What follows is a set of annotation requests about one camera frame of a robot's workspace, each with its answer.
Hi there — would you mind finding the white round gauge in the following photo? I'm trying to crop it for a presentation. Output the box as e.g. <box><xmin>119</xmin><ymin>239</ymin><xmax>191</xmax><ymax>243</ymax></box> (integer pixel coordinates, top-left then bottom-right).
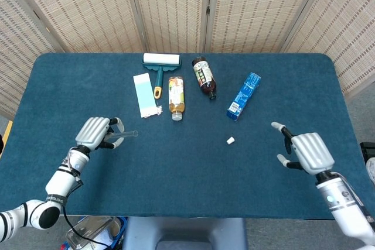
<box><xmin>366</xmin><ymin>157</ymin><xmax>375</xmax><ymax>183</ymax></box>

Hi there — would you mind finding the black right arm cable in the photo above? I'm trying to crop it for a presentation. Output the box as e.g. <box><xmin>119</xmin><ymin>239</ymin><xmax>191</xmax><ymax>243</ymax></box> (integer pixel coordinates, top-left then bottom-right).
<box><xmin>333</xmin><ymin>172</ymin><xmax>371</xmax><ymax>221</ymax></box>

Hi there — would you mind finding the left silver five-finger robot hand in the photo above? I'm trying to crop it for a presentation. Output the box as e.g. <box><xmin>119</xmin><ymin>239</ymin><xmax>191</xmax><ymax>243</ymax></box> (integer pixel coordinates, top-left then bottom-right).
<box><xmin>74</xmin><ymin>117</ymin><xmax>125</xmax><ymax>153</ymax></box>

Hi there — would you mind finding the clear glass test tube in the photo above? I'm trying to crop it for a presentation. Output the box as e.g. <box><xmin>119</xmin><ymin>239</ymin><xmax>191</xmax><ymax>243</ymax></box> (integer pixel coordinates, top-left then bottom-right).
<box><xmin>111</xmin><ymin>130</ymin><xmax>139</xmax><ymax>139</ymax></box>

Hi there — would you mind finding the white and blue paper card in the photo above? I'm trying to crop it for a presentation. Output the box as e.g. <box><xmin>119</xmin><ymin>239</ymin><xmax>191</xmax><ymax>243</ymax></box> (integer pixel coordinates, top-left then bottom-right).
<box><xmin>132</xmin><ymin>73</ymin><xmax>163</xmax><ymax>119</ymax></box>

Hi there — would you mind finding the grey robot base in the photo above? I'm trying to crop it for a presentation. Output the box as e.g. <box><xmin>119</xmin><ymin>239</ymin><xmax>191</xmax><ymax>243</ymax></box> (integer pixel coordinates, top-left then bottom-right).
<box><xmin>122</xmin><ymin>217</ymin><xmax>249</xmax><ymax>250</ymax></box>

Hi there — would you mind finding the yellow tea plastic bottle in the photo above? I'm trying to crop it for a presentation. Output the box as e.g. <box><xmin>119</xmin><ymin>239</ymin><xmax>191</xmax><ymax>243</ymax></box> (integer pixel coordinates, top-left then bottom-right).
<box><xmin>168</xmin><ymin>76</ymin><xmax>186</xmax><ymax>121</ymax></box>

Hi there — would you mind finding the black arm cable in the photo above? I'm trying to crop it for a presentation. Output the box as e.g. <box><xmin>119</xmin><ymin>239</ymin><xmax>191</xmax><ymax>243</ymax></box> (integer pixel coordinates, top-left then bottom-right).
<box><xmin>62</xmin><ymin>179</ymin><xmax>124</xmax><ymax>248</ymax></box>
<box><xmin>333</xmin><ymin>172</ymin><xmax>371</xmax><ymax>221</ymax></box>

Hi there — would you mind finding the teal lint roller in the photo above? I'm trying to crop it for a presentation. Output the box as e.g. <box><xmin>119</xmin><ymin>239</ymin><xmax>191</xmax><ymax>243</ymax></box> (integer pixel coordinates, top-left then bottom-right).
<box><xmin>141</xmin><ymin>53</ymin><xmax>182</xmax><ymax>100</ymax></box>

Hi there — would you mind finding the dark brown labelled bottle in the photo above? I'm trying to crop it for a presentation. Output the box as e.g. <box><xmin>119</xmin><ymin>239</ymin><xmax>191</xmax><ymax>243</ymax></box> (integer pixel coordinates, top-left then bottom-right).
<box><xmin>192</xmin><ymin>56</ymin><xmax>218</xmax><ymax>101</ymax></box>

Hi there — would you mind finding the clear plastic container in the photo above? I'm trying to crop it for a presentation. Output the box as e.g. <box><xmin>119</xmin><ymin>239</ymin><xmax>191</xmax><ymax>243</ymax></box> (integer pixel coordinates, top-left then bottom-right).
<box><xmin>65</xmin><ymin>216</ymin><xmax>118</xmax><ymax>250</ymax></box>
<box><xmin>60</xmin><ymin>216</ymin><xmax>128</xmax><ymax>250</ymax></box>

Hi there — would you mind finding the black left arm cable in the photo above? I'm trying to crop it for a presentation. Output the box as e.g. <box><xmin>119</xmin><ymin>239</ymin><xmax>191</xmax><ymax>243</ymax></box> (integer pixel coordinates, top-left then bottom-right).
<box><xmin>62</xmin><ymin>179</ymin><xmax>124</xmax><ymax>248</ymax></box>

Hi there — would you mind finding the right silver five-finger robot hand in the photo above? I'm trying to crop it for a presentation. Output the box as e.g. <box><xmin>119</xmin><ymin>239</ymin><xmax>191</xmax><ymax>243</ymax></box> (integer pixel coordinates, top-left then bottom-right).
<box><xmin>271</xmin><ymin>121</ymin><xmax>335</xmax><ymax>174</ymax></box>

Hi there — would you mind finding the blue toothpaste box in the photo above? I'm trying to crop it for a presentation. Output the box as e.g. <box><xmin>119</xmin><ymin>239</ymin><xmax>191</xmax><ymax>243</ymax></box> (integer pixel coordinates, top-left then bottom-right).
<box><xmin>226</xmin><ymin>71</ymin><xmax>263</xmax><ymax>122</ymax></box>

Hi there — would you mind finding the blue table cloth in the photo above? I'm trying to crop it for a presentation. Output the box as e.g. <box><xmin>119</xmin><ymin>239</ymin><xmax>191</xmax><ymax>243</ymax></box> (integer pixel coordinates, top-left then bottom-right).
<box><xmin>1</xmin><ymin>53</ymin><xmax>370</xmax><ymax>221</ymax></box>

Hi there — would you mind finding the woven bamboo folding screen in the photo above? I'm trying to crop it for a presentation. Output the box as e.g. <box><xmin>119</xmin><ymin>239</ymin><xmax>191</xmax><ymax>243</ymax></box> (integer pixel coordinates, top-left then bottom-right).
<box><xmin>0</xmin><ymin>0</ymin><xmax>375</xmax><ymax>119</ymax></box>

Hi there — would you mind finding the yellow wooden board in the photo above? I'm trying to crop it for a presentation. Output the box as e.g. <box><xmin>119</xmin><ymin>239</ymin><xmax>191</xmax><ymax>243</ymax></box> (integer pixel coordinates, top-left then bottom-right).
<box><xmin>0</xmin><ymin>120</ymin><xmax>13</xmax><ymax>157</ymax></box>

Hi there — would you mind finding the black device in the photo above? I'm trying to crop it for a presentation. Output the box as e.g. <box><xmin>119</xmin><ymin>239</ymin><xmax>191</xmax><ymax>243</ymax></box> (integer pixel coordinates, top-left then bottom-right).
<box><xmin>359</xmin><ymin>142</ymin><xmax>375</xmax><ymax>160</ymax></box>

